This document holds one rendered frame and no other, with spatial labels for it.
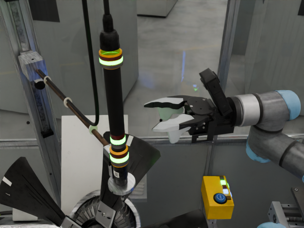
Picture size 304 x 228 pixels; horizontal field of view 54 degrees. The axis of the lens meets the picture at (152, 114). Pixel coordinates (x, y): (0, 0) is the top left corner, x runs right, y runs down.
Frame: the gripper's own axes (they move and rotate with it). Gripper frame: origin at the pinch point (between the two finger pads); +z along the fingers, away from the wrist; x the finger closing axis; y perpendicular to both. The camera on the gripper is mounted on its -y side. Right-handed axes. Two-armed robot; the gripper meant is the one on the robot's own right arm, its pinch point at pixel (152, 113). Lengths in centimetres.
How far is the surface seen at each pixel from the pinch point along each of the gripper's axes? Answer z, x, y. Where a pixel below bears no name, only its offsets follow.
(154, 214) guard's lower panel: -16, 68, 131
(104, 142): 11.0, 5.9, 11.4
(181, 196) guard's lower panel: -33, 65, 113
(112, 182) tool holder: 10.2, -0.1, 19.9
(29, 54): 35, 59, 8
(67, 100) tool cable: 20.4, 26.5, 10.3
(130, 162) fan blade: 3.8, 12.9, 26.5
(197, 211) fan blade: -16.5, 4.5, 44.7
